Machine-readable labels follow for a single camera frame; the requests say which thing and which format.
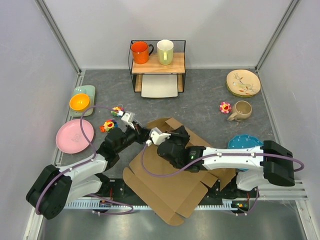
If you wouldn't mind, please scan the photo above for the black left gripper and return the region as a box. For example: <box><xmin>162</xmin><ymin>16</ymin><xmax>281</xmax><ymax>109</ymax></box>
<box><xmin>115</xmin><ymin>121</ymin><xmax>152</xmax><ymax>154</ymax></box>

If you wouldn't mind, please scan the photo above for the brown cardboard box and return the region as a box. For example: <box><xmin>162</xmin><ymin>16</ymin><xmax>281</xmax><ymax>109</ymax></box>
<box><xmin>122</xmin><ymin>116</ymin><xmax>237</xmax><ymax>227</ymax></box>

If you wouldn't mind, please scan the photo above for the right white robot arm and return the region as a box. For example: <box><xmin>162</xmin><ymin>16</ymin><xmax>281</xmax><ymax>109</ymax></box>
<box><xmin>150</xmin><ymin>125</ymin><xmax>295</xmax><ymax>197</ymax></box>

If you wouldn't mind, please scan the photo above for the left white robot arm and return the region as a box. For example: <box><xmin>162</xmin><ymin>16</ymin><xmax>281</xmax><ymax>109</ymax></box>
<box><xmin>26</xmin><ymin>122</ymin><xmax>150</xmax><ymax>220</ymax></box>

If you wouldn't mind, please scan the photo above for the orange flower toy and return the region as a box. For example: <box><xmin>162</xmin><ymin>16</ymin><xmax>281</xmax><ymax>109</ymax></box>
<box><xmin>99</xmin><ymin>119</ymin><xmax>118</xmax><ymax>133</ymax></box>

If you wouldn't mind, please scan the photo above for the rainbow flower toy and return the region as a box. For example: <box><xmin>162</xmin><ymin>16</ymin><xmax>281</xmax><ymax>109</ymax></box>
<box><xmin>110</xmin><ymin>103</ymin><xmax>125</xmax><ymax>117</ymax></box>

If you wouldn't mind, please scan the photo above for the white tray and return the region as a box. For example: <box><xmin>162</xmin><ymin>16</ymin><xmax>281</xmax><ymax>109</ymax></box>
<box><xmin>141</xmin><ymin>74</ymin><xmax>178</xmax><ymax>98</ymax></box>

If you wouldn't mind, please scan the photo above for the pink flower toy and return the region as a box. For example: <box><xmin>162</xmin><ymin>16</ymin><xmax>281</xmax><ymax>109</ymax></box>
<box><xmin>219</xmin><ymin>101</ymin><xmax>232</xmax><ymax>114</ymax></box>

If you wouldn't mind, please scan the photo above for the blue dotted plate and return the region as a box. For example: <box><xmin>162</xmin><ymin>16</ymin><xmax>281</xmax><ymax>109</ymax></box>
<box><xmin>226</xmin><ymin>134</ymin><xmax>265</xmax><ymax>172</ymax></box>

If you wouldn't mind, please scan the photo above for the beige ceramic mug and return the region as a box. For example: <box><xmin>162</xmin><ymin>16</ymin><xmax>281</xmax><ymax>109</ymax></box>
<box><xmin>227</xmin><ymin>100</ymin><xmax>253</xmax><ymax>122</ymax></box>

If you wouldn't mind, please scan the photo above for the light green rectangular plate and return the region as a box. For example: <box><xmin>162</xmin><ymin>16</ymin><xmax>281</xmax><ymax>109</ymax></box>
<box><xmin>69</xmin><ymin>85</ymin><xmax>96</xmax><ymax>117</ymax></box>

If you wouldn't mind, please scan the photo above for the orange bowl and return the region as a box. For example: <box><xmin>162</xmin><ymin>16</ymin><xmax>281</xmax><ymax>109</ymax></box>
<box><xmin>69</xmin><ymin>93</ymin><xmax>90</xmax><ymax>112</ymax></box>

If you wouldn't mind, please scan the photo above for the pink plate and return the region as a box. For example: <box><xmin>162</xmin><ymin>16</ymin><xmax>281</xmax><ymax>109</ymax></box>
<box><xmin>55</xmin><ymin>119</ymin><xmax>90</xmax><ymax>154</ymax></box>

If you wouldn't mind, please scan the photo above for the floral beige plate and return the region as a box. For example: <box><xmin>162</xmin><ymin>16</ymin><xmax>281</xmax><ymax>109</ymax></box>
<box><xmin>225</xmin><ymin>69</ymin><xmax>261</xmax><ymax>98</ymax></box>

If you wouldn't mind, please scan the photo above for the orange mug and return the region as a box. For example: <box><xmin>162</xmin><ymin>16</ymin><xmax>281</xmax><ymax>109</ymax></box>
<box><xmin>130</xmin><ymin>41</ymin><xmax>154</xmax><ymax>64</ymax></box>

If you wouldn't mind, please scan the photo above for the pale green mug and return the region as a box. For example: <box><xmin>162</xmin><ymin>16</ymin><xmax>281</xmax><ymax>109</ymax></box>
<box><xmin>157</xmin><ymin>39</ymin><xmax>174</xmax><ymax>66</ymax></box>

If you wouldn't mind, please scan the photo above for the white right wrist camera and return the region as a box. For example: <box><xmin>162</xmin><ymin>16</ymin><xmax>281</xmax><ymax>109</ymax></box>
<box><xmin>146</xmin><ymin>127</ymin><xmax>171</xmax><ymax>147</ymax></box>

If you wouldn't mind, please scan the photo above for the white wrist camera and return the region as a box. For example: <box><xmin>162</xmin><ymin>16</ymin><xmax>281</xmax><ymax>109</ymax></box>
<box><xmin>117</xmin><ymin>110</ymin><xmax>136</xmax><ymax>130</ymax></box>
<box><xmin>146</xmin><ymin>127</ymin><xmax>171</xmax><ymax>147</ymax></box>

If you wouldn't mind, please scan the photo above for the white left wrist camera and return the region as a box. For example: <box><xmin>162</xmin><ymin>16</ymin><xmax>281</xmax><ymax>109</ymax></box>
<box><xmin>117</xmin><ymin>110</ymin><xmax>136</xmax><ymax>130</ymax></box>

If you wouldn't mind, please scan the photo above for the black wire wooden shelf rack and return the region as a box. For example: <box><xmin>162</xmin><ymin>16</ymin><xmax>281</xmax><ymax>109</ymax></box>
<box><xmin>128</xmin><ymin>39</ymin><xmax>186</xmax><ymax>93</ymax></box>

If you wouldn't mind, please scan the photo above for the white cable duct rail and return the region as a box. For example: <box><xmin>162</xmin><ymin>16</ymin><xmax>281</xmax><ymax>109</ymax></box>
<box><xmin>64</xmin><ymin>197</ymin><xmax>237</xmax><ymax>211</ymax></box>

